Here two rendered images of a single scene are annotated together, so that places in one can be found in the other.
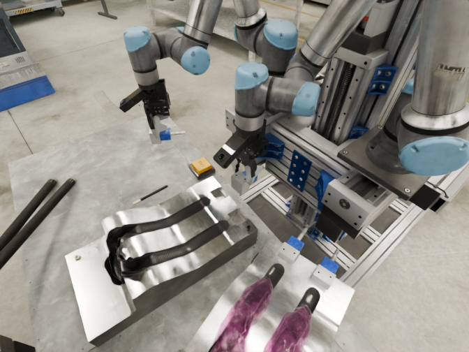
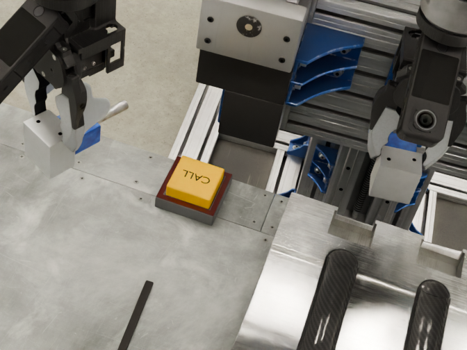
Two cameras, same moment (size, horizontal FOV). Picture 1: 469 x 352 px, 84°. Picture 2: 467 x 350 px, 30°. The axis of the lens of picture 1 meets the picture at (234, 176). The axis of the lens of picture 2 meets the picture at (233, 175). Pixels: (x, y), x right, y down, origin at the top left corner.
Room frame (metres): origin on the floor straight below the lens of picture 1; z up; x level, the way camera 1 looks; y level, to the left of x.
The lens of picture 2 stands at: (0.18, 0.64, 1.67)
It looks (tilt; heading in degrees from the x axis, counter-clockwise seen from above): 47 degrees down; 314
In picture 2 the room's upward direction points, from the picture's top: 11 degrees clockwise
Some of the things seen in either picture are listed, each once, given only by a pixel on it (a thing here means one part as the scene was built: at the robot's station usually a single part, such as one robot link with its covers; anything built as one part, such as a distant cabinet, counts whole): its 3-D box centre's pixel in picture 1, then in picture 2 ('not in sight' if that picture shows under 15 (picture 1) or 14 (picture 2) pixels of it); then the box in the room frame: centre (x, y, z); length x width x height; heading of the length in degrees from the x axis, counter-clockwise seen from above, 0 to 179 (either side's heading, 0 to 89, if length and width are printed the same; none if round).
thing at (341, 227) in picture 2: (220, 197); (349, 236); (0.54, 0.05, 0.87); 0.05 x 0.05 x 0.04; 35
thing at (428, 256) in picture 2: (238, 219); (436, 265); (0.45, -0.01, 0.87); 0.05 x 0.05 x 0.04; 35
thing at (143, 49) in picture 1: (141, 49); not in sight; (0.81, 0.28, 1.25); 0.09 x 0.08 x 0.11; 126
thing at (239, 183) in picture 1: (250, 175); (397, 147); (0.59, -0.05, 0.93); 0.13 x 0.05 x 0.05; 133
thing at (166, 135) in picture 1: (167, 133); (83, 126); (0.81, 0.26, 0.93); 0.13 x 0.05 x 0.05; 97
